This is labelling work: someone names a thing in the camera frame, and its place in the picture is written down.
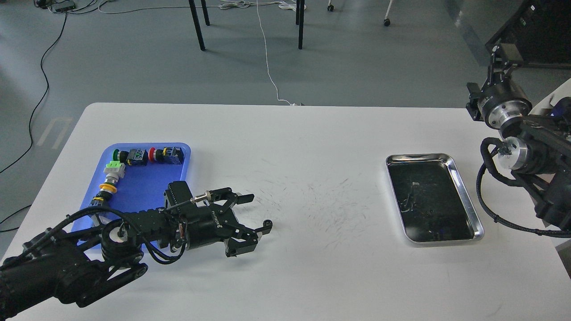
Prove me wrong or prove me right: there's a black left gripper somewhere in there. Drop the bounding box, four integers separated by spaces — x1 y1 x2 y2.
182 188 272 257

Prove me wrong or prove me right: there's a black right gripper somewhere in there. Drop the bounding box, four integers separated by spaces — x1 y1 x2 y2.
466 43 532 130

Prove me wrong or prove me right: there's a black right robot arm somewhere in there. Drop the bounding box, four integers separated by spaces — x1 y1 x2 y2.
466 43 571 239

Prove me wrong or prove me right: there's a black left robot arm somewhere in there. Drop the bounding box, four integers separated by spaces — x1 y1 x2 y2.
1 181 273 321

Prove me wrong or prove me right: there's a black cabinet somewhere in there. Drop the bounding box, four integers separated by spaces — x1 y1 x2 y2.
485 0 571 69

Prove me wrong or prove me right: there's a blue plastic tray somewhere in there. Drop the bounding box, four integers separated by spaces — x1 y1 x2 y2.
80 142 191 213

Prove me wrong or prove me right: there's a shiny metal tray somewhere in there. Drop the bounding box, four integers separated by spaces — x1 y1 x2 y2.
385 153 484 247

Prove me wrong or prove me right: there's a black table leg right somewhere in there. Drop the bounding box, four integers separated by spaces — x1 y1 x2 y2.
295 0 306 49

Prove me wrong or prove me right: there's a black table leg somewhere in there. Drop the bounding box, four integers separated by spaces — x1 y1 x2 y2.
188 0 210 52
295 0 306 49

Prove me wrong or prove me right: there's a black table leg left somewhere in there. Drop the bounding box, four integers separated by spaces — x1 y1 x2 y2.
188 0 210 52

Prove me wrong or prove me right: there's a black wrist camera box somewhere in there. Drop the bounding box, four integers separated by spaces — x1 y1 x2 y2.
165 181 194 213

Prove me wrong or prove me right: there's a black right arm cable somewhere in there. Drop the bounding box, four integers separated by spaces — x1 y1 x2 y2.
476 137 571 238

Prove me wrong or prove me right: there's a red push button switch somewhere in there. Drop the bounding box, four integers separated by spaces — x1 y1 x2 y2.
148 146 184 165

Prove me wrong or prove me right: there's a green push button switch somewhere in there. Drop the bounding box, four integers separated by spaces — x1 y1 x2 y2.
112 148 149 166

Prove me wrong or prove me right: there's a light green button switch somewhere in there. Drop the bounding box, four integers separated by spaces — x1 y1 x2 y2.
104 160 126 185

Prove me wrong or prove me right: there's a yellow ring button switch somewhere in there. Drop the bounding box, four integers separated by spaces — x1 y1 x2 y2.
90 183 117 207

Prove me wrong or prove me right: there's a white floor cable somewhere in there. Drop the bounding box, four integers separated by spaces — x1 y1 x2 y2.
219 0 308 107

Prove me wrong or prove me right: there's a black floor cable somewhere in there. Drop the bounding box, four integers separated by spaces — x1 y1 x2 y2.
0 0 116 232

